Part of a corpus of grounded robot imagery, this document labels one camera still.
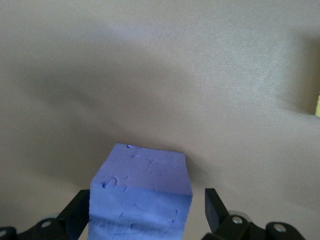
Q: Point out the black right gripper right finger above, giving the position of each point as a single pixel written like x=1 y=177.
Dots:
x=213 y=210

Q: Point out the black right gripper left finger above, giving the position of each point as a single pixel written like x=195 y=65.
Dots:
x=75 y=215

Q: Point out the dented violet blue foam cube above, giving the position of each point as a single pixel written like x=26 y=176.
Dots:
x=140 y=200

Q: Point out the yellow foam cube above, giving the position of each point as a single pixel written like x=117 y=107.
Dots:
x=318 y=106

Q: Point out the brown table mat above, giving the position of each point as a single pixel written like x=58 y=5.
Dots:
x=150 y=75

